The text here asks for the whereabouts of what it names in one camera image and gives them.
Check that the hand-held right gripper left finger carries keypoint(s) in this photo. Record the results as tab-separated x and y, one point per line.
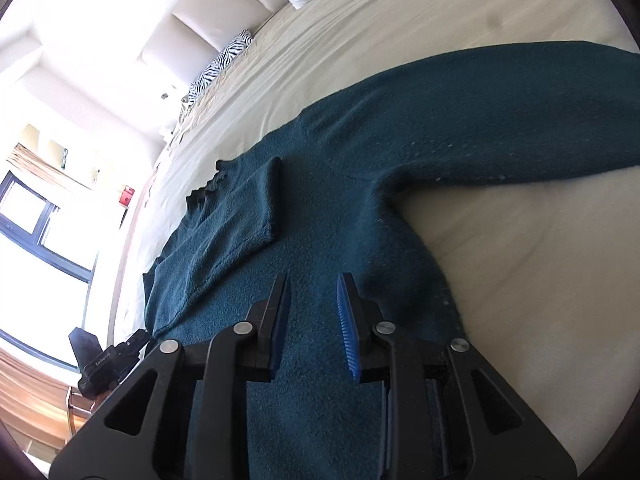
278	332

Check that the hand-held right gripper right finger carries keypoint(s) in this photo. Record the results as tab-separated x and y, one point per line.
349	332

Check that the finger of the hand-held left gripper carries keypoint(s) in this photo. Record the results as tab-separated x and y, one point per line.
137	344

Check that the dark teal knit sweater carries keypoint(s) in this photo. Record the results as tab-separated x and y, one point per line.
350	170

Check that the black framed window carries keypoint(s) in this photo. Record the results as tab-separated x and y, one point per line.
30	240

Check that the bed with cream sheet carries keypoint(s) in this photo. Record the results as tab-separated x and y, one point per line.
500	270

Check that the tan window blind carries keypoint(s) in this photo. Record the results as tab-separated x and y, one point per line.
45	165

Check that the zebra print pillow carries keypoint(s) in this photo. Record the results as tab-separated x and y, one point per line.
220	62

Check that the cream padded headboard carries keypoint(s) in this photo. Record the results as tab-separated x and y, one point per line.
200	10

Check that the red wall box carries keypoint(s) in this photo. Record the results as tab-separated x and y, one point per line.
127	195

